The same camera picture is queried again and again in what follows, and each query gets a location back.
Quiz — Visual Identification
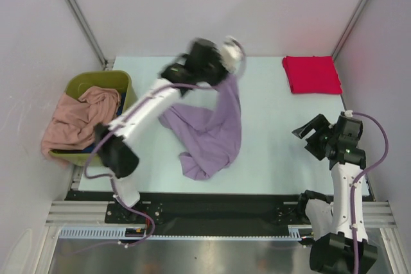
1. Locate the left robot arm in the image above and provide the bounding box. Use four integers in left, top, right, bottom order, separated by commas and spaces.
91, 37, 243, 223

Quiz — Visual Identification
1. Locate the purple t shirt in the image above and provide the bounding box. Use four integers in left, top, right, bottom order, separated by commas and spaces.
159, 75, 242, 180

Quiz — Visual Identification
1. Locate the white slotted cable duct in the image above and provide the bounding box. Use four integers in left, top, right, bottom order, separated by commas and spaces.
59, 226, 313, 241

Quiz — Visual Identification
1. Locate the olive green plastic bin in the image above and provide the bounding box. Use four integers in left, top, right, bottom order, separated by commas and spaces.
51, 71, 137, 166

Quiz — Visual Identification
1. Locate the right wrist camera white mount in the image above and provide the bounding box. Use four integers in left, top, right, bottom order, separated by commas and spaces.
341, 110, 354, 117

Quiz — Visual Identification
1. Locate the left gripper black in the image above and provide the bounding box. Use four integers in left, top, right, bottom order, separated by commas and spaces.
197, 51, 234, 92

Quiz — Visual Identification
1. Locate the pink t shirt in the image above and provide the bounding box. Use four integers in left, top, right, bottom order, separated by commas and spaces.
40, 86, 121, 167

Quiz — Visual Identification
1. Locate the corner aluminium post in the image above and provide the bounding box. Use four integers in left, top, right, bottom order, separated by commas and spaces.
331, 0, 370, 61
64, 0, 108, 67

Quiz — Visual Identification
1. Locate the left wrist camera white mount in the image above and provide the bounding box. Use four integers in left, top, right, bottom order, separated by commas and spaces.
220, 36, 245, 73

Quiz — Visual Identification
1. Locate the aluminium frame rail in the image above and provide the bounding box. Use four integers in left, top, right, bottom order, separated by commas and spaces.
46, 201, 396, 228

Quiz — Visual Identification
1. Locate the right corner aluminium post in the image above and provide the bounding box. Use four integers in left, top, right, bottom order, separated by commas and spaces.
331, 0, 370, 61

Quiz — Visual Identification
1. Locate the folded red t shirt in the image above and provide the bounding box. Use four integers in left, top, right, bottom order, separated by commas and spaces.
282, 56, 342, 95

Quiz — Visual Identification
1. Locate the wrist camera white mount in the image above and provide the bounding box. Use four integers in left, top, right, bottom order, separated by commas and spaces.
341, 110, 354, 117
220, 36, 245, 73

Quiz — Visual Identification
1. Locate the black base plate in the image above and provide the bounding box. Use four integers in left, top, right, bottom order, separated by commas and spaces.
64, 191, 335, 237

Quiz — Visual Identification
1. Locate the left corner aluminium post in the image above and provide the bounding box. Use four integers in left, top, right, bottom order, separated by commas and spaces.
64, 0, 108, 67

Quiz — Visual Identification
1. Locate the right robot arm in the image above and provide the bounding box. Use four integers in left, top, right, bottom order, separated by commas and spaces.
292, 110, 378, 273

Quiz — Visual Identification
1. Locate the blue t shirt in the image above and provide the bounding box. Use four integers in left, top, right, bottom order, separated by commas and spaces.
80, 93, 125, 153

